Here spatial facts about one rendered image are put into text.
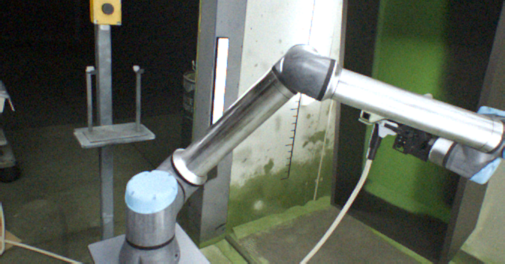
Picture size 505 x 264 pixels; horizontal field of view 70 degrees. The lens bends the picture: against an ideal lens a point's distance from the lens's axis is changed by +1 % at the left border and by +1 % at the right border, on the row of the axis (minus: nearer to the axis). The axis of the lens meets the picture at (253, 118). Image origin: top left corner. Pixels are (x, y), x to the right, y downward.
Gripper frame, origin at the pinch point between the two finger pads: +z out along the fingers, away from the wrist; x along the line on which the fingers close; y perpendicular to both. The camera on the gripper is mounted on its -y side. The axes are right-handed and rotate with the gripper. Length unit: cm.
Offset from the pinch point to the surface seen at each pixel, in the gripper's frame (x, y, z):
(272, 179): 42, 87, 76
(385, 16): 55, -28, 36
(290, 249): 31, 115, 42
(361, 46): 39, -14, 35
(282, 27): 40, -11, 87
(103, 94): -51, 26, 115
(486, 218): 119, 80, -31
